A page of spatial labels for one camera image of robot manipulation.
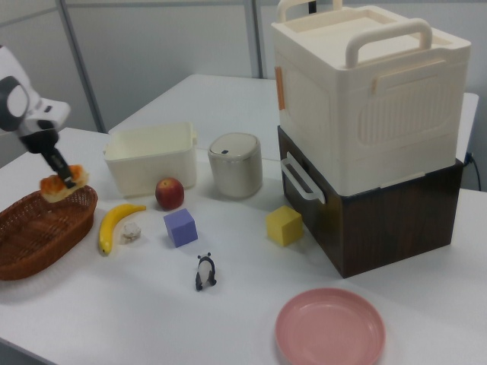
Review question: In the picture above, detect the cream storage box with handles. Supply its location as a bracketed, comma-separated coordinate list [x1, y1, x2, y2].
[270, 0, 473, 198]

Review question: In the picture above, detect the orange glazed toy bread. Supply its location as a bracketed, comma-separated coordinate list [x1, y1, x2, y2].
[40, 163, 91, 202]

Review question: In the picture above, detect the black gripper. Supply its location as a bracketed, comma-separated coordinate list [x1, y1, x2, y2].
[18, 128, 76, 190]

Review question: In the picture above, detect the small white crumpled object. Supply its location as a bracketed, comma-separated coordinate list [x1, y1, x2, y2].
[120, 223, 142, 245]

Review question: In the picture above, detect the yellow toy banana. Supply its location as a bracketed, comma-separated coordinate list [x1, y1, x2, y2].
[98, 203, 147, 256]

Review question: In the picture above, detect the dark wood drawer box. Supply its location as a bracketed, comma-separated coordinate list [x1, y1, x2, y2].
[276, 125, 465, 281]

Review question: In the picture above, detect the cream plastic open bin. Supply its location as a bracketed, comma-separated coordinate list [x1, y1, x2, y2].
[102, 121, 199, 198]

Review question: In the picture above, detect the yellow foam cube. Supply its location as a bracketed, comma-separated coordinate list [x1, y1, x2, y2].
[265, 205, 304, 248]

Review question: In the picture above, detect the purple foam cube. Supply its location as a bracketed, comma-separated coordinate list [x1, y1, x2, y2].
[163, 208, 199, 249]

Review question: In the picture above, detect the brown wicker basket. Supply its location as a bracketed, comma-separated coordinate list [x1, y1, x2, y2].
[0, 184, 99, 282]

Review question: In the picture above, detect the small panda figurine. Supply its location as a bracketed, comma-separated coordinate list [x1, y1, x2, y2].
[194, 251, 218, 292]

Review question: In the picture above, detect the pink plastic plate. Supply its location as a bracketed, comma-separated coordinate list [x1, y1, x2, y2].
[275, 287, 387, 365]

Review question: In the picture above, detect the white drawer handle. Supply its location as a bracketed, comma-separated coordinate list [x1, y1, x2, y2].
[279, 151, 326, 204]

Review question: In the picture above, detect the black wall cable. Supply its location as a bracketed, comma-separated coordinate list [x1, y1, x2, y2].
[465, 151, 482, 191]

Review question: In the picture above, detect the cream mini trash can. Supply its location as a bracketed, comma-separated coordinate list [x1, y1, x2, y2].
[207, 132, 263, 199]

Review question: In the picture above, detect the red toy apple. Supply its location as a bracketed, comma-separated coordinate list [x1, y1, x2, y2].
[154, 177, 186, 211]

